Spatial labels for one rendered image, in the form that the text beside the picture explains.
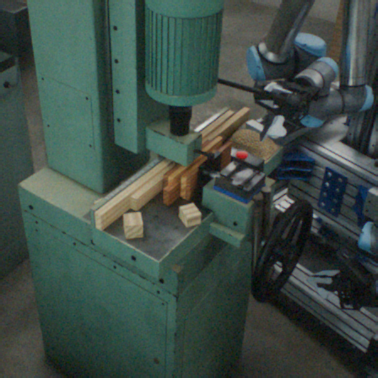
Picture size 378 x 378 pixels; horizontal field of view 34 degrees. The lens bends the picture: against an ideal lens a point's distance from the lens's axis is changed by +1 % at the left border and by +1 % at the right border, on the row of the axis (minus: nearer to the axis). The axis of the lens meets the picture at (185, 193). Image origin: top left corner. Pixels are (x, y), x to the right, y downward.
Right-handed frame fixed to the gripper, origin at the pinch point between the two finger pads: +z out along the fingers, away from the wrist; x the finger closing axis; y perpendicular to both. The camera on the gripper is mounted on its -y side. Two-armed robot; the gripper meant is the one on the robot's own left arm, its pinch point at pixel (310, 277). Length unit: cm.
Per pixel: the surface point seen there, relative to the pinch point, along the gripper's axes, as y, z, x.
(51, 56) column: -79, 39, -18
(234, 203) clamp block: -31.6, 2.7, -14.3
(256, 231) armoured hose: -21.3, 2.4, -10.7
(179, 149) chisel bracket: -46, 17, -11
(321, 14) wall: -13, 151, 313
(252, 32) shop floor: -23, 178, 261
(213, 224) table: -26.5, 10.7, -15.7
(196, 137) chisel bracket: -47.2, 13.6, -6.6
